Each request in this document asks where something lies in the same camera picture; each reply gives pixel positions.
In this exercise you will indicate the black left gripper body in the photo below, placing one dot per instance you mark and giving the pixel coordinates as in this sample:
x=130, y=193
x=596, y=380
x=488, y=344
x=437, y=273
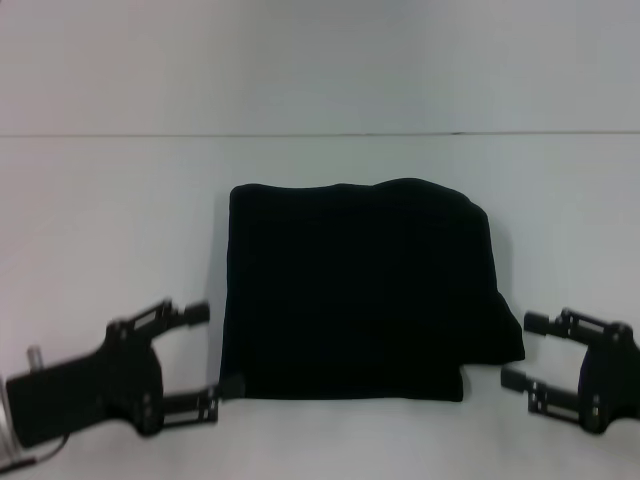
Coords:
x=85, y=390

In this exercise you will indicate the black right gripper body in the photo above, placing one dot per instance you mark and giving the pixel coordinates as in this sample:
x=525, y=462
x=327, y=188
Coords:
x=615, y=380

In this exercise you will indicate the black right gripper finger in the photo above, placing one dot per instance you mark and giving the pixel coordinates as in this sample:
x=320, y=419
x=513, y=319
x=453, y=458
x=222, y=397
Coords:
x=570, y=325
x=550, y=395

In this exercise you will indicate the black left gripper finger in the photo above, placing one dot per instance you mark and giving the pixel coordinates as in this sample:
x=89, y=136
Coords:
x=165, y=315
x=200, y=400

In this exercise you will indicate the black shirt with FREE print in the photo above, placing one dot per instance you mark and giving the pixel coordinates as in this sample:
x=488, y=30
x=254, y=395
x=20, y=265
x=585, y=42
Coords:
x=360, y=295

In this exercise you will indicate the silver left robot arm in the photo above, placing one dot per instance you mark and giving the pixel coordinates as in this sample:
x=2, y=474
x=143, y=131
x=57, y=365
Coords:
x=6, y=425

